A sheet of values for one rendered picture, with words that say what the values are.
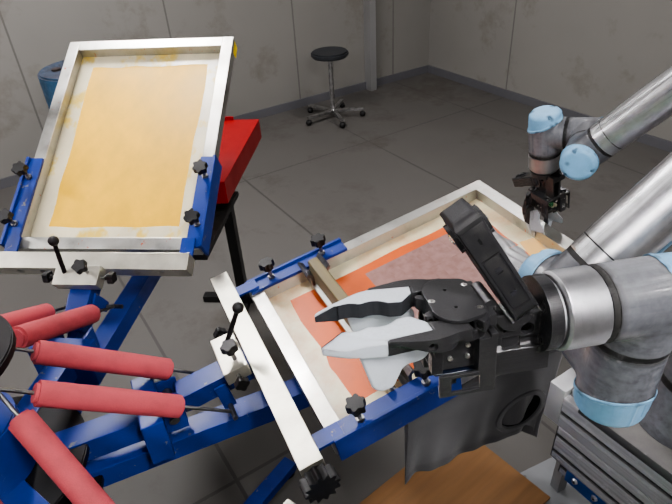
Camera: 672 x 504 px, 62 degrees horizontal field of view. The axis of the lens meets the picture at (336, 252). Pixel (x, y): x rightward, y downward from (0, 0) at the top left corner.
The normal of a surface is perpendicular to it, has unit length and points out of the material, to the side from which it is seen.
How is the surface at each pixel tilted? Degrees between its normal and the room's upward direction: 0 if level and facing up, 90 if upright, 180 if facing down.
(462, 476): 0
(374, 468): 0
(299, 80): 90
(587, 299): 36
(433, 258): 10
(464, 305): 7
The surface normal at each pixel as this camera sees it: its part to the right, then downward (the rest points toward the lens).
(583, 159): -0.48, 0.51
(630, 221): -0.63, -0.18
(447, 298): -0.08, -0.89
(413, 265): -0.22, -0.76
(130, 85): -0.10, -0.40
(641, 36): -0.83, 0.35
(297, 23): 0.55, 0.44
